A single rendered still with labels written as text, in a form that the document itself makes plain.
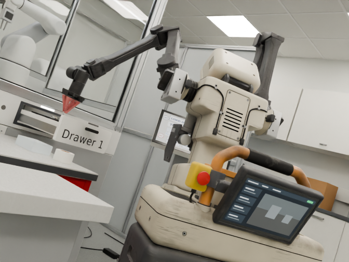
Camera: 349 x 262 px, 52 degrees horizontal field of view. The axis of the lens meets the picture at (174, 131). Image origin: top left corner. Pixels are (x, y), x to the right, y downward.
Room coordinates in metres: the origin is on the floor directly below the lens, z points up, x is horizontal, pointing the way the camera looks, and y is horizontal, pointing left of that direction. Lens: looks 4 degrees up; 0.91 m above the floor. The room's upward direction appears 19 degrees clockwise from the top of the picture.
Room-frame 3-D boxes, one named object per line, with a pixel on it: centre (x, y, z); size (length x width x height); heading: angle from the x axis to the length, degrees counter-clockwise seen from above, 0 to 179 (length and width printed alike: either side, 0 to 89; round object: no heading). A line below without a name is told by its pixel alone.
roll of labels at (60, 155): (1.37, 0.36, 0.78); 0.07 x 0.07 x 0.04
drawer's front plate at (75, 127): (1.61, 0.37, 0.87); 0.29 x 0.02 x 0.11; 143
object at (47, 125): (1.74, 0.54, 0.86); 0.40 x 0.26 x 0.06; 53
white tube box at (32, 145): (1.42, 0.50, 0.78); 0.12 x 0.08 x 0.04; 51
